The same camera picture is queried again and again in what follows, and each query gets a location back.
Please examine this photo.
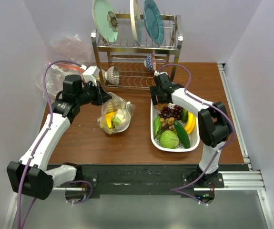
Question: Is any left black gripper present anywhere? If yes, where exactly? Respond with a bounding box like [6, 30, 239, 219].
[76, 80, 112, 106]

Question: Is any yellow banana bunch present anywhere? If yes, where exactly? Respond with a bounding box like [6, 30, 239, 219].
[105, 112, 116, 130]

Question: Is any clear zip top bag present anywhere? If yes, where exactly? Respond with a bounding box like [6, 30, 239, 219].
[97, 92, 135, 135]

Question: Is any toy cauliflower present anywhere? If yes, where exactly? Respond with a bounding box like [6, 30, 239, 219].
[112, 109, 130, 131]

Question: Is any toy peach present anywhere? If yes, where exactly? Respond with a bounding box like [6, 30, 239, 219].
[157, 103, 168, 109]

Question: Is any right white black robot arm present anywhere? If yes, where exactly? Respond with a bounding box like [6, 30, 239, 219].
[150, 72, 235, 191]

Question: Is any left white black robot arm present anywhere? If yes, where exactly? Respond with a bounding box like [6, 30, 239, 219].
[7, 74, 112, 200]

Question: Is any dark purple grape bunch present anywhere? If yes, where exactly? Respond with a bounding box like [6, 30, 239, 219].
[159, 105, 183, 121]

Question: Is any brown patterned bowl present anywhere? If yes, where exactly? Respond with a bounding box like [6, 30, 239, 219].
[105, 65, 120, 85]

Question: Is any cream enamel mug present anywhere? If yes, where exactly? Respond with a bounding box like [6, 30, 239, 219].
[97, 69, 106, 82]

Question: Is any light green bumpy gourd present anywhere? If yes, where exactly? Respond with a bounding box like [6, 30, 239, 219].
[153, 117, 162, 139]

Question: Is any blue patterned bowl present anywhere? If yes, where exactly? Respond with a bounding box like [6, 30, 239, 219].
[144, 54, 156, 72]

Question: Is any steel dish rack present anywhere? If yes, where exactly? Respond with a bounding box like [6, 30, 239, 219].
[91, 13, 183, 92]

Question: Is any dark green cucumber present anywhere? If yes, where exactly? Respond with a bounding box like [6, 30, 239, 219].
[173, 121, 191, 148]

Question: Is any yellow banana pair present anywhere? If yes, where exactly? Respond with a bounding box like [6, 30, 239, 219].
[184, 112, 196, 135]

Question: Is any green cabbage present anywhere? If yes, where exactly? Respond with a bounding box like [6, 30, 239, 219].
[160, 130, 179, 149]

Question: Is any white perforated plastic basket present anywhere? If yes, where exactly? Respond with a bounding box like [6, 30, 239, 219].
[151, 101, 200, 153]

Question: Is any pile of clear plastic bags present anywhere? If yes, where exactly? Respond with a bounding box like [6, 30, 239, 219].
[33, 35, 95, 102]

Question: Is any teal blue plate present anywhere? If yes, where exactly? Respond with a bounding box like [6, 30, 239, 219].
[143, 0, 164, 45]

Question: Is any mint green flower plate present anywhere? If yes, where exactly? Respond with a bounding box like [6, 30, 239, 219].
[92, 0, 119, 43]

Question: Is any cream rimmed plate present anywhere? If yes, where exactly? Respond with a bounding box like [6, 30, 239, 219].
[130, 0, 142, 45]

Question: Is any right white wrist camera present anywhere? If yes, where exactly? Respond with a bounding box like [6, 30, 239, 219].
[154, 71, 168, 76]

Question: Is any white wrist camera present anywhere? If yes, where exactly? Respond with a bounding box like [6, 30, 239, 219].
[81, 65, 100, 86]
[154, 71, 168, 76]

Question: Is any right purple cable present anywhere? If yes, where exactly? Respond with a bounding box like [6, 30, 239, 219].
[156, 63, 236, 203]

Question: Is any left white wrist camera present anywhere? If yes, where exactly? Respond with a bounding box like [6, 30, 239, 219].
[81, 65, 100, 86]

